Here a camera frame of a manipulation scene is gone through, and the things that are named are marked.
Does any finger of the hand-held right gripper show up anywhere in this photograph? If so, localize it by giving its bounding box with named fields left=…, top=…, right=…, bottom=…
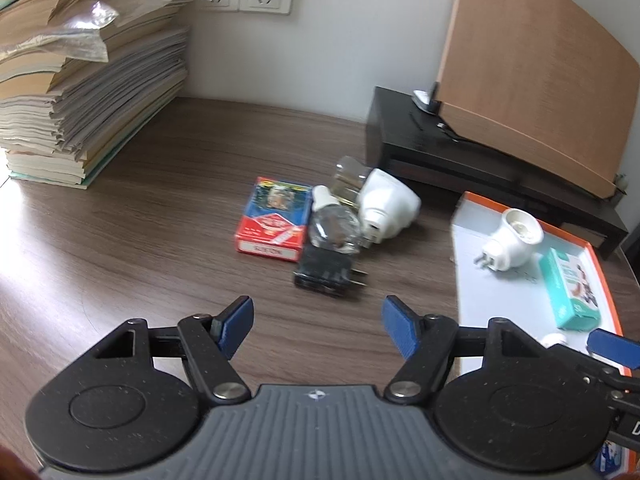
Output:
left=545, top=329, right=640, bottom=393

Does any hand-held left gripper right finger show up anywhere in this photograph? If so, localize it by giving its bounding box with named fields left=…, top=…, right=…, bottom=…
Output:
left=382, top=296, right=551, bottom=407

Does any black charger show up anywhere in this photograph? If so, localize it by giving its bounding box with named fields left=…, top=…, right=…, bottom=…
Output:
left=292, top=247, right=370, bottom=299

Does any white lamp socket plug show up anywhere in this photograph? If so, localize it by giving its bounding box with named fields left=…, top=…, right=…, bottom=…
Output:
left=473, top=207, right=545, bottom=276

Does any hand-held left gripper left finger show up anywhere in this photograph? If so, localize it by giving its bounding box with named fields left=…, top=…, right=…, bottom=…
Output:
left=92, top=296, right=255, bottom=407

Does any silver flat device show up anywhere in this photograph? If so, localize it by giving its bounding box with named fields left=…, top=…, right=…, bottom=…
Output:
left=412, top=88, right=436, bottom=114

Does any large white plug adapter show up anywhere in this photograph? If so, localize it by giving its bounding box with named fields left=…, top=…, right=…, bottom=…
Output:
left=358, top=168, right=422, bottom=246

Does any teal small box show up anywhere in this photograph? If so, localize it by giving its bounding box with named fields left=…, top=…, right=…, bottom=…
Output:
left=538, top=247, right=604, bottom=332

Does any black board support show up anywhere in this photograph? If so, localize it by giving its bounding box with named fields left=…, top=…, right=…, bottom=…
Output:
left=429, top=82, right=463, bottom=142

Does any white tray with orange rim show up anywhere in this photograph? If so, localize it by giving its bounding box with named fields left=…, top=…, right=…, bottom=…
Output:
left=450, top=191, right=626, bottom=367

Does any stack of books and papers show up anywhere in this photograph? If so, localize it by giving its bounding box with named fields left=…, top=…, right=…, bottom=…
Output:
left=0, top=0, right=206, bottom=191

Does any black desk riser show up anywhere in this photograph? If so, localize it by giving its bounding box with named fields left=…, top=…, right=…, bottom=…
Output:
left=364, top=86, right=630, bottom=261

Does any clear plastic document bag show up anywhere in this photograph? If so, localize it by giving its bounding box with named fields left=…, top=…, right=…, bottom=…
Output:
left=0, top=0, right=117, bottom=64

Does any red and blue card box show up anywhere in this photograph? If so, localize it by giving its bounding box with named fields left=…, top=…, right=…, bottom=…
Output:
left=235, top=176, right=310, bottom=263

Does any blue patterned small box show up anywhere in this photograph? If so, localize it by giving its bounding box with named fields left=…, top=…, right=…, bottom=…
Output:
left=591, top=439, right=632, bottom=477

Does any light wooden board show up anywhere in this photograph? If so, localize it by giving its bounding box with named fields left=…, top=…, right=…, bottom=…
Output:
left=434, top=0, right=629, bottom=199

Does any clear plug with white cap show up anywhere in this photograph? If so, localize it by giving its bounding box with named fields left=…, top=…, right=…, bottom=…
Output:
left=309, top=185, right=364, bottom=257

